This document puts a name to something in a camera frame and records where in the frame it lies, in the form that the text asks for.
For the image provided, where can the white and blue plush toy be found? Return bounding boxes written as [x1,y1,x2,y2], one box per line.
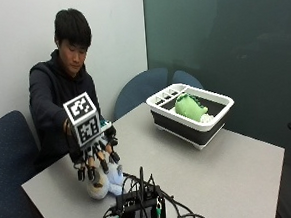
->
[84,159,127,201]

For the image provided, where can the white marker cube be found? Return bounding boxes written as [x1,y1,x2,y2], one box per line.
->
[61,90,106,152]

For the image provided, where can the blue fabric chair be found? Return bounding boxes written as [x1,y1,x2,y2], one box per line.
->
[0,109,46,218]
[110,66,172,122]
[171,68,205,92]

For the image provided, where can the black electronics box with antenna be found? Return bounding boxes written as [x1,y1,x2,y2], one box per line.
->
[113,165,168,218]

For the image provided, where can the the person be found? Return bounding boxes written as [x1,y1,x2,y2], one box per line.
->
[21,5,107,166]

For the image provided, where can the green dinosaur plush toy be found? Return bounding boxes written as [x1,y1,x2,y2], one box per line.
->
[173,91,211,125]

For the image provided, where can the white and black dish basin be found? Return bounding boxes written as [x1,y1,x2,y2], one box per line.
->
[144,79,238,154]

